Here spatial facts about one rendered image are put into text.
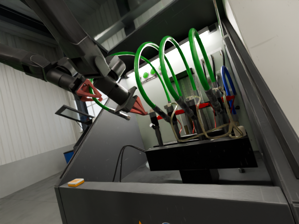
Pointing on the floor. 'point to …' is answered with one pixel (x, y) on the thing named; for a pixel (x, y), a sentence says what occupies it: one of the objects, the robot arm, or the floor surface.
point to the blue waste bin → (68, 155)
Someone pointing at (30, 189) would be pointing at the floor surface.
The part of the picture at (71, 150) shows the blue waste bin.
